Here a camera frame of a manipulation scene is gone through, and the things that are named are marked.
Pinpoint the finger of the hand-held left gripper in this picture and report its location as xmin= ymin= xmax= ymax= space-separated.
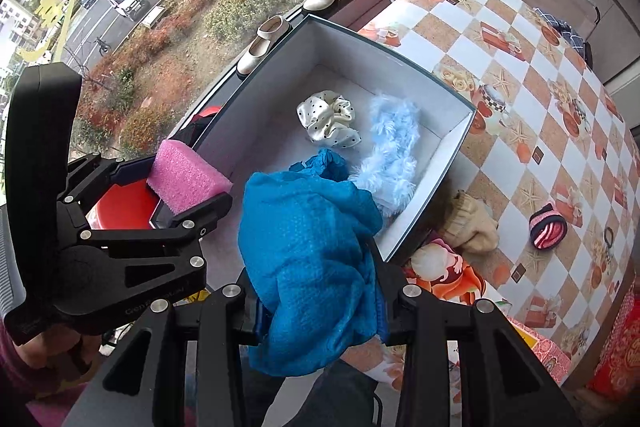
xmin=55 ymin=153 xmax=158 ymax=233
xmin=99 ymin=193 xmax=234 ymax=309

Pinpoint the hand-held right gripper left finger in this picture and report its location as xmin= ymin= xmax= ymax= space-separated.
xmin=62 ymin=268 xmax=273 ymax=427

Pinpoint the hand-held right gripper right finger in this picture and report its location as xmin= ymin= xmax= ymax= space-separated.
xmin=370 ymin=242 xmax=583 ymax=427

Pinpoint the pink sponge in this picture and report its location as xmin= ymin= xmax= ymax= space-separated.
xmin=146 ymin=139 xmax=234 ymax=216

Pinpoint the light blue feather boa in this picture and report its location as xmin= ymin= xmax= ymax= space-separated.
xmin=348 ymin=93 xmax=422 ymax=214

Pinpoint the cream polka dot scrunchie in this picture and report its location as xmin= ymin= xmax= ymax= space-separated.
xmin=296 ymin=90 xmax=362 ymax=149

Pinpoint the grey cardboard box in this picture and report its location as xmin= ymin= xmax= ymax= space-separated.
xmin=148 ymin=13 xmax=476 ymax=303

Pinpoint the person's left forearm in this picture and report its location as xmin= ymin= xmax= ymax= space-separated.
xmin=0 ymin=317 xmax=96 ymax=427

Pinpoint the person's left hand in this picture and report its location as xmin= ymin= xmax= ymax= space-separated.
xmin=12 ymin=333 xmax=104 ymax=383

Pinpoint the beige knit hat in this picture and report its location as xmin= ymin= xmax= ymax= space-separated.
xmin=440 ymin=190 xmax=501 ymax=256

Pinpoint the pink black striped scrunchie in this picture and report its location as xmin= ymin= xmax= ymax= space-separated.
xmin=529 ymin=203 xmax=568 ymax=251

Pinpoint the checkered printed tablecloth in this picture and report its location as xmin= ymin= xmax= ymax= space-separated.
xmin=357 ymin=0 xmax=640 ymax=418

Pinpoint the red patterned cushion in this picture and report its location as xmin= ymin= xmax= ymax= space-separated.
xmin=587 ymin=277 xmax=640 ymax=408

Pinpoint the blue plaid cloth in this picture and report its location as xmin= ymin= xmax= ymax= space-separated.
xmin=532 ymin=7 xmax=593 ymax=68

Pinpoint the black hair tie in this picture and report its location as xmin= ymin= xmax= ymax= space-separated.
xmin=602 ymin=227 xmax=617 ymax=265

